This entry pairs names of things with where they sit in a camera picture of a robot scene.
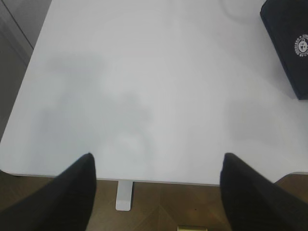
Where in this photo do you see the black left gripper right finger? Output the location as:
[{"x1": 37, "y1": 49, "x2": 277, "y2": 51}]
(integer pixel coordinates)
[{"x1": 220, "y1": 153, "x2": 308, "y2": 231}]

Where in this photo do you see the white table leg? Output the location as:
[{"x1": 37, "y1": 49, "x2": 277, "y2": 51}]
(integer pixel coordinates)
[{"x1": 115, "y1": 180, "x2": 133, "y2": 211}]

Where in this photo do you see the navy blue lunch bag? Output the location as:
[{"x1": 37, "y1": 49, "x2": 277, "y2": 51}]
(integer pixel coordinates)
[{"x1": 260, "y1": 0, "x2": 308, "y2": 100}]

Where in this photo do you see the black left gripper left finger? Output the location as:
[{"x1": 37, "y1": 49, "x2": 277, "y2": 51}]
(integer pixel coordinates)
[{"x1": 0, "y1": 153, "x2": 97, "y2": 231}]

